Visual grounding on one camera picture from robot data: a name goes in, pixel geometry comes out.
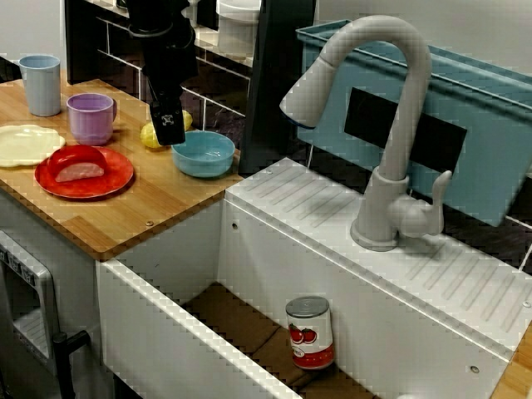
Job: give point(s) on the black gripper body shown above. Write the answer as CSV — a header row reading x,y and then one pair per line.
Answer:
x,y
168,62

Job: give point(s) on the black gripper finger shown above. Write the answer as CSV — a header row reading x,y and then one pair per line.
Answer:
x,y
168,124

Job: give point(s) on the yellow toy corn cob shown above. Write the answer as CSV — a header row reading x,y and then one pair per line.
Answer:
x,y
146,137

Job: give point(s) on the blue plastic bowl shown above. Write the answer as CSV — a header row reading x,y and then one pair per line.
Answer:
x,y
203,160

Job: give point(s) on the toy tomato can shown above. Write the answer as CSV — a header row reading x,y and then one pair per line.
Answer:
x,y
311,336

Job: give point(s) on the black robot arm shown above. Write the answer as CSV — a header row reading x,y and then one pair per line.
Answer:
x,y
154,14

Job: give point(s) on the white jar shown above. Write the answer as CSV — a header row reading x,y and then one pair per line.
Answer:
x,y
237,29
194,10

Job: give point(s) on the purple plastic mug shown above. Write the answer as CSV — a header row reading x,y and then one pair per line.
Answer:
x,y
89,124

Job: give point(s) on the red bowl with food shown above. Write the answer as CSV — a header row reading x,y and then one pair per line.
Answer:
x,y
77,160

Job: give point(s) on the red round plate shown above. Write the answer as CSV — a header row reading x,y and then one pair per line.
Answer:
x,y
83,187

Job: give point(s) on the light blue plastic cup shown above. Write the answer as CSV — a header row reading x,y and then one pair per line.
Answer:
x,y
39,87

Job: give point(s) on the cream flower-shaped plate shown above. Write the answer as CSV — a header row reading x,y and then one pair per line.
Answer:
x,y
25,145

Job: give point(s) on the grey toy oven door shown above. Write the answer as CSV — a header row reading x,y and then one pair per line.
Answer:
x,y
29,291

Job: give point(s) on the brown cloth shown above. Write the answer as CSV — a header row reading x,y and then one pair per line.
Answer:
x,y
249,328

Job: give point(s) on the grey toy faucet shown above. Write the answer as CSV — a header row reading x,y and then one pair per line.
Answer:
x,y
409,104

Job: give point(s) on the white toy sink unit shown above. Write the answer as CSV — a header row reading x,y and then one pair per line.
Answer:
x,y
374,299

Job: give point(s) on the blue plastic bin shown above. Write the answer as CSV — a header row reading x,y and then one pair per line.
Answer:
x,y
490,124

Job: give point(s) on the dark upright post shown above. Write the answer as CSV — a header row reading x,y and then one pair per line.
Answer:
x,y
270,83

